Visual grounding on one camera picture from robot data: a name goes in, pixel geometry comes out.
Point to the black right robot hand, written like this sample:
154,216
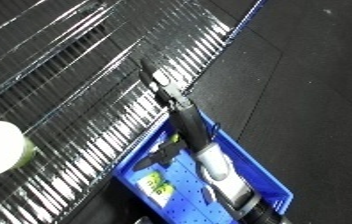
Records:
187,120

